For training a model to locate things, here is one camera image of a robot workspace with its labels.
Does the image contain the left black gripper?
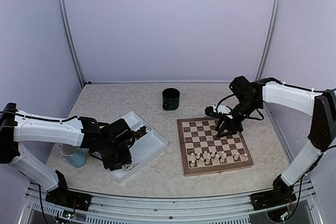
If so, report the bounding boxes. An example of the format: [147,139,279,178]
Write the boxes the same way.
[99,141,132,171]

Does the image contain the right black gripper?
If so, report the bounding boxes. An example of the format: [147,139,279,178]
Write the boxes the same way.
[215,98,261,137]

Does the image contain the white plastic tray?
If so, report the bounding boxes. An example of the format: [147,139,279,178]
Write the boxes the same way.
[110,111,168,184]

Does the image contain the wooden chess board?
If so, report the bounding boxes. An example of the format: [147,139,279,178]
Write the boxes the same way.
[177,118,254,176]

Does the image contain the white chess piece tall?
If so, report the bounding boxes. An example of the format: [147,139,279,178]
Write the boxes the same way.
[213,154,219,164]

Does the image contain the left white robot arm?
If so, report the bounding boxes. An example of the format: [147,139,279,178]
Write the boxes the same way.
[1,103,136,206]

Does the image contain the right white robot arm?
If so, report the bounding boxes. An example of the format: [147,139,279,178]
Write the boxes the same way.
[206,76,335,205]

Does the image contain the dark chess pieces pile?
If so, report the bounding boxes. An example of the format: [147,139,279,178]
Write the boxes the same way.
[132,126,147,141]

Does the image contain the white chess pieces pile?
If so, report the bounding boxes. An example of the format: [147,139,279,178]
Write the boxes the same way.
[122,164,137,172]

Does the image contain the light blue pitcher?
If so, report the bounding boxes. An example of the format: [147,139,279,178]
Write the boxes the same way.
[60,145,86,168]

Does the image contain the dark green cup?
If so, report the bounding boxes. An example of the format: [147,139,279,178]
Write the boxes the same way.
[162,88,180,111]

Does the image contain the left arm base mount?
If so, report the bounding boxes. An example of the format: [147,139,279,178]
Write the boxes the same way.
[46,189,92,211]

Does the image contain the aluminium front rail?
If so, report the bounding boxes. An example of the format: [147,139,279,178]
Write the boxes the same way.
[16,180,325,223]

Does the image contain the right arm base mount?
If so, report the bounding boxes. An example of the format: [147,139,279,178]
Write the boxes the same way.
[250,190,297,211]

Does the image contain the right aluminium frame post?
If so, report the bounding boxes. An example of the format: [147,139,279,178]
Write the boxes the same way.
[255,0,281,80]

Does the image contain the aluminium frame post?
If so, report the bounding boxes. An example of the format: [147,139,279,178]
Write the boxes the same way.
[255,0,281,80]
[57,0,86,88]

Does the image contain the left aluminium frame post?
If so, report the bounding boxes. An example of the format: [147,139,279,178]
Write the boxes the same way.
[57,0,86,88]

